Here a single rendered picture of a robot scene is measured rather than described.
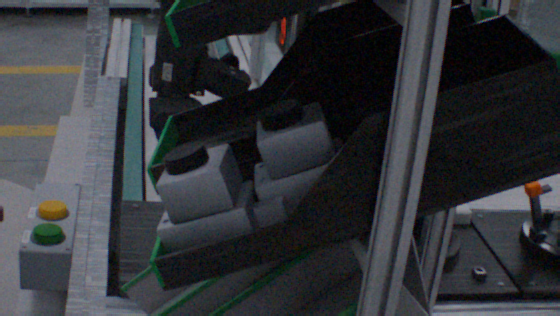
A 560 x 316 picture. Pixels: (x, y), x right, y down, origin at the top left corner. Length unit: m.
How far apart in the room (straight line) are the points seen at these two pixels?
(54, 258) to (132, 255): 0.10
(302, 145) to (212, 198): 0.07
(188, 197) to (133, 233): 0.55
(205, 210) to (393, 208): 0.13
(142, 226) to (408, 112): 0.69
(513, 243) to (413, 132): 0.75
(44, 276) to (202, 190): 0.57
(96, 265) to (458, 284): 0.45
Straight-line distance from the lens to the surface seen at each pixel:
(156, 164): 0.71
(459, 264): 1.14
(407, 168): 0.50
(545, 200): 1.71
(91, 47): 1.85
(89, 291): 1.01
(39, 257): 1.09
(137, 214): 1.16
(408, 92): 0.48
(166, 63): 0.98
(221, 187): 0.55
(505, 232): 1.26
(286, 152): 0.57
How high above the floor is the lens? 1.48
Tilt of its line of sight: 22 degrees down
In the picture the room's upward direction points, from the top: 7 degrees clockwise
